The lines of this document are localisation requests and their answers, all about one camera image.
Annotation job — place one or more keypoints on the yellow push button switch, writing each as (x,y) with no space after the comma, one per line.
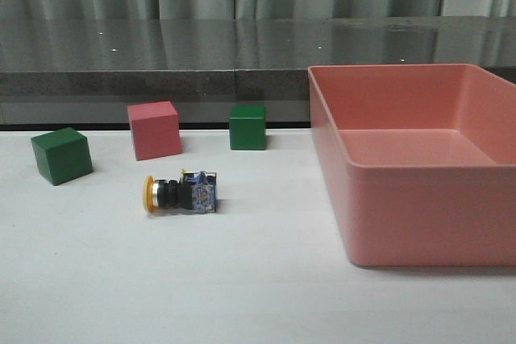
(194,191)

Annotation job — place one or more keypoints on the green wooden cube right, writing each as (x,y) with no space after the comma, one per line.
(247,125)

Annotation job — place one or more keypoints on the pink wooden cube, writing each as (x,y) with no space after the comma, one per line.
(154,130)

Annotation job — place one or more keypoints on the grey stone counter ledge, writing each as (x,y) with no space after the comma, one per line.
(191,60)

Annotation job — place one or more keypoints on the pink plastic bin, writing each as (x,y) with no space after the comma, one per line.
(419,162)

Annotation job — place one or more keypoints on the small green wooden cube left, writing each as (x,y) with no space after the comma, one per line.
(62,155)

